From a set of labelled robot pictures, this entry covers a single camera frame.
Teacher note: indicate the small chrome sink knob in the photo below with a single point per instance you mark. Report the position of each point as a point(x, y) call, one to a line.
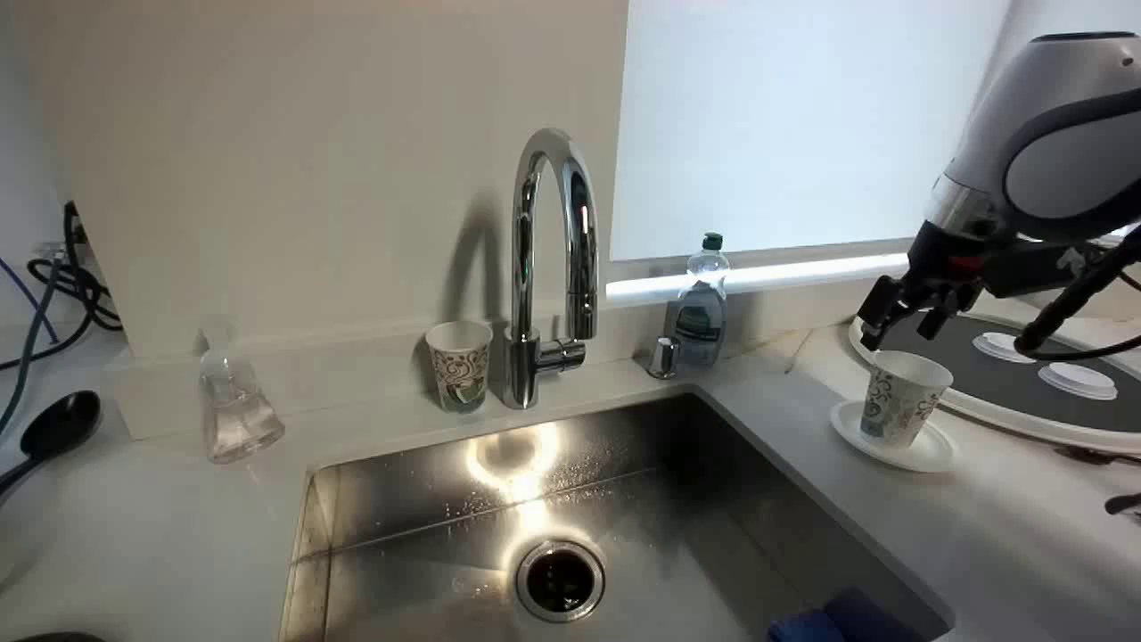
point(666, 359)

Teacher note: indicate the clear green-capped soap bottle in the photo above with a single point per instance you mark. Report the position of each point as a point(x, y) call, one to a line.
point(702, 315)

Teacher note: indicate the black plastic knife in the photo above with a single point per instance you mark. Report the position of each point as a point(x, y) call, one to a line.
point(1126, 504)

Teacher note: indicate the chrome gooseneck faucet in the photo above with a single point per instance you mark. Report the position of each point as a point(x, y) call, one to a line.
point(521, 237)

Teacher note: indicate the small white plate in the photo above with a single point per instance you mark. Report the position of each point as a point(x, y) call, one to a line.
point(935, 456)

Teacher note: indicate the large black spoon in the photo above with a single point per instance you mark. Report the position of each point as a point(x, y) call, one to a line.
point(60, 427)

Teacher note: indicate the patterned paper cup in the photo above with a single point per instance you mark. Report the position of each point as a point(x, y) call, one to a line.
point(457, 362)
point(901, 399)

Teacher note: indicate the blue sponge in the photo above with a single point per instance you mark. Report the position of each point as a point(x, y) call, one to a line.
point(842, 620)

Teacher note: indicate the round black white-rimmed tray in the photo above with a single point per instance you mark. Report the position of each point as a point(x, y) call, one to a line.
point(1001, 386)

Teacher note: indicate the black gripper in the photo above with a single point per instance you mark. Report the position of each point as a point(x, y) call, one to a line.
point(966, 265)

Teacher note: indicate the stainless steel sink basin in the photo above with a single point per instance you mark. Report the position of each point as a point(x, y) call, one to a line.
point(666, 500)

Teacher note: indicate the white cup lid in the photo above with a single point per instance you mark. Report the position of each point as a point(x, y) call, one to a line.
point(1004, 348)
point(1080, 379)

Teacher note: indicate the round sink drain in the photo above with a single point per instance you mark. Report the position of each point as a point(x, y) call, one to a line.
point(557, 581)

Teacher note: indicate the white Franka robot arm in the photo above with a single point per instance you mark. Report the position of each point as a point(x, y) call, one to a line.
point(1054, 109)

